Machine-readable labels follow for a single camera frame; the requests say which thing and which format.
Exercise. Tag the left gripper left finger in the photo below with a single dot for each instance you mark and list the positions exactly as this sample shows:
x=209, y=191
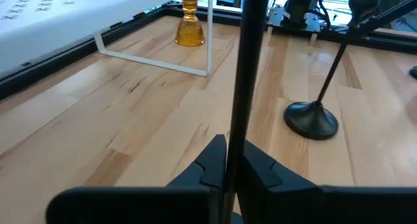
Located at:
x=211, y=162

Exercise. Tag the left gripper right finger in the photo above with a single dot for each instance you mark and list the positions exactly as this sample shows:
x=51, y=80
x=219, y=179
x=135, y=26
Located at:
x=260, y=191

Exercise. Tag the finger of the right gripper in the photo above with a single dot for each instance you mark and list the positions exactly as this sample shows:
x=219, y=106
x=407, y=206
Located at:
x=391, y=12

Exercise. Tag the medium black candlestick holder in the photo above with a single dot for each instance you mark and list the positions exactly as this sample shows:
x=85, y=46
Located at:
x=414, y=73

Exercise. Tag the short black candlestick holder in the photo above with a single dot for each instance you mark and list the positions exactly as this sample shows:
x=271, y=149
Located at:
x=311, y=121

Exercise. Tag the tall black candlestick holder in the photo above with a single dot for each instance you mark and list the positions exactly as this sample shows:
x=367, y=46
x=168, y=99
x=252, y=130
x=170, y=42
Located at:
x=247, y=71

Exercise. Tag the amber glass candle holder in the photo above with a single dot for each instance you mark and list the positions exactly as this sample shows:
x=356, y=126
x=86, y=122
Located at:
x=190, y=30

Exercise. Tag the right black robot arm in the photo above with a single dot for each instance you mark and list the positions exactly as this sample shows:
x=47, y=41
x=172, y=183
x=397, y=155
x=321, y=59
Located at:
x=298, y=7

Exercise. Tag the white perforated metal shelf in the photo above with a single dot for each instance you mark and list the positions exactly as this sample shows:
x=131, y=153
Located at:
x=49, y=28

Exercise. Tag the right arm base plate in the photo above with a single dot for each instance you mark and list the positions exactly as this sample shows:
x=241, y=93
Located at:
x=277, y=20

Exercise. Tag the black metal table frame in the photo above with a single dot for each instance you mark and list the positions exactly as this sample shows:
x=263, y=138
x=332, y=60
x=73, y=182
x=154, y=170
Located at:
x=49, y=66

